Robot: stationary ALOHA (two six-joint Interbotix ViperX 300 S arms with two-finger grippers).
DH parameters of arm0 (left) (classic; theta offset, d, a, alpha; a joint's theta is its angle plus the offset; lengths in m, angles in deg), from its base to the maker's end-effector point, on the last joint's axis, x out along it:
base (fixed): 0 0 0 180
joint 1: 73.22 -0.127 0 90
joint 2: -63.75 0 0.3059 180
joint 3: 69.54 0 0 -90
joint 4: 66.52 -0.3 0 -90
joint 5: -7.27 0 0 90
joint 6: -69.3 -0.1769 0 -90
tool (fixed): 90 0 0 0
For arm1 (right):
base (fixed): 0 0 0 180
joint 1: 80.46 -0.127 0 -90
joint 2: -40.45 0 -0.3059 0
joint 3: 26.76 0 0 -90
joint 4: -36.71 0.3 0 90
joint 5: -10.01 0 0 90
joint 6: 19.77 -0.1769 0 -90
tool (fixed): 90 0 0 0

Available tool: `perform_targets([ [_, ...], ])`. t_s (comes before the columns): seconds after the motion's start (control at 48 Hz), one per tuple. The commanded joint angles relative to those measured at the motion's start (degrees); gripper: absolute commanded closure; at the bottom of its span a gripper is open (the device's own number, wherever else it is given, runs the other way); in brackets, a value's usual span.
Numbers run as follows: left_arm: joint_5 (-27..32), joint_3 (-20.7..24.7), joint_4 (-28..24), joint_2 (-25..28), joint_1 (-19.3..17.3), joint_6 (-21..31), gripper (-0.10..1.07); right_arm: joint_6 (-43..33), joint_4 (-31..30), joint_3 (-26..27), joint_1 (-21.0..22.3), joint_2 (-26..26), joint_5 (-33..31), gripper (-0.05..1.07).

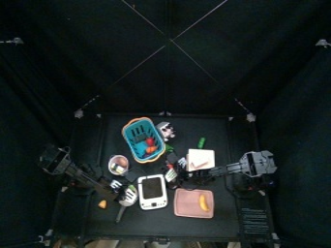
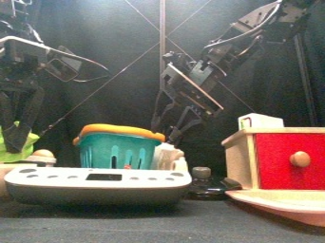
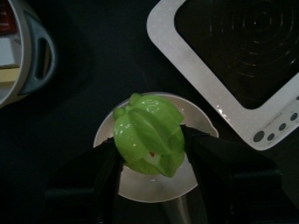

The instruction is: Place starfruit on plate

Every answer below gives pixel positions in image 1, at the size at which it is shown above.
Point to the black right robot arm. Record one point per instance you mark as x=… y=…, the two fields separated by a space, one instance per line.
x=254 y=163

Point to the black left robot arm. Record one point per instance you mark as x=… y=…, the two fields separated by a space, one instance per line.
x=80 y=174

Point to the pink square plate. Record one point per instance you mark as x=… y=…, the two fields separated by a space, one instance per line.
x=190 y=203

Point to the silver toy spatula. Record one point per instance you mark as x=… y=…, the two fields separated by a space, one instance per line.
x=128 y=201

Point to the yellow-orange toy fruit wedge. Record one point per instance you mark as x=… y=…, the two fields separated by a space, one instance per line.
x=102 y=204

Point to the white notepad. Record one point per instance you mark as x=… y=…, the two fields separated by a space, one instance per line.
x=201 y=159

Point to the dark green toy vegetable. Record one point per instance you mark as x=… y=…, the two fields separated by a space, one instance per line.
x=169 y=148

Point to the white scale device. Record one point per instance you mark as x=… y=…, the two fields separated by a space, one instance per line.
x=153 y=192

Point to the pink toy bowl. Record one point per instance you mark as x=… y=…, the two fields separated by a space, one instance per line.
x=120 y=164

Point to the green toy vegetable stick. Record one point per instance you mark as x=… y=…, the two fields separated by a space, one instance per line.
x=201 y=142

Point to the orange toy fruit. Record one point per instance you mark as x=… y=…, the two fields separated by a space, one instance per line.
x=152 y=149

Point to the red toy tomato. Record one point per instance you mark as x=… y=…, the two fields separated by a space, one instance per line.
x=150 y=141

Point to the yellow curved toy fruit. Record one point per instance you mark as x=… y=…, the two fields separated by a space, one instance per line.
x=204 y=202

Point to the black white cow toy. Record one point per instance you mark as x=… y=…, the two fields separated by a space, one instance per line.
x=166 y=130

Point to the teal basket orange rim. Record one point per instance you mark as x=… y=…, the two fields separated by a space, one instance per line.
x=137 y=137

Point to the grey frame middle bracket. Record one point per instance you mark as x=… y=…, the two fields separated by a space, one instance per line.
x=165 y=113

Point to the grey frame corner bracket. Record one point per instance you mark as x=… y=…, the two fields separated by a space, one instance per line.
x=322 y=42
x=17 y=40
x=78 y=113
x=252 y=117

